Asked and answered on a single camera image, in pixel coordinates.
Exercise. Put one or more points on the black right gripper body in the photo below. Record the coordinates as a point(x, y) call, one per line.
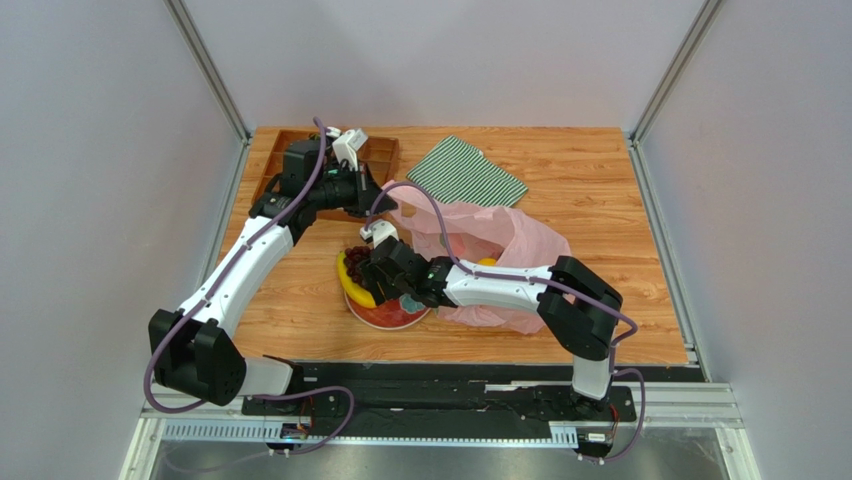
point(379, 272)

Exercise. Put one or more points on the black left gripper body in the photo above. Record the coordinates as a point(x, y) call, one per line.
point(357, 191)

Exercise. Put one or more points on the pink plastic bag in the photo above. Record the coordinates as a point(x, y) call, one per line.
point(510, 236)

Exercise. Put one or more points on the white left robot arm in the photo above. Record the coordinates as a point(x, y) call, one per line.
point(193, 351)

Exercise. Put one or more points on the wooden compartment tray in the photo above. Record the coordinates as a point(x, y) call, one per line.
point(379, 156)

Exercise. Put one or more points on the purple grape bunch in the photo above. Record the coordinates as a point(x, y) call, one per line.
point(353, 258)

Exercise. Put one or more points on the patterned fruit plate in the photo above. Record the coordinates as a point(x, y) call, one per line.
point(393, 315)

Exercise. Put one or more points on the yellow banana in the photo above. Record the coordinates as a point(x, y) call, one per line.
point(351, 282)

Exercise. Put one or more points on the green striped cloth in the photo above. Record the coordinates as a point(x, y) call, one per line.
point(457, 171)

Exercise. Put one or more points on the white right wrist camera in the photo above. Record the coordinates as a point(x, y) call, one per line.
point(377, 232)

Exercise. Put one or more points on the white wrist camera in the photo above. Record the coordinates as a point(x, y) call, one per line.
point(377, 232)
point(346, 147)

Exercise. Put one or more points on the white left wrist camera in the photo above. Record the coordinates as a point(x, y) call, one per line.
point(346, 147)

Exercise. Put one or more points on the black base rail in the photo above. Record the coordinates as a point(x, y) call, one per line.
point(445, 401)

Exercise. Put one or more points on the aluminium frame post left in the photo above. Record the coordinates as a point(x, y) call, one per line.
point(191, 34)

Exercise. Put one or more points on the aluminium frame post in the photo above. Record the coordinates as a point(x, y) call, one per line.
point(692, 40)
point(191, 34)

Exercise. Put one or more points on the aluminium frame post right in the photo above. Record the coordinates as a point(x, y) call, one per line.
point(692, 40)

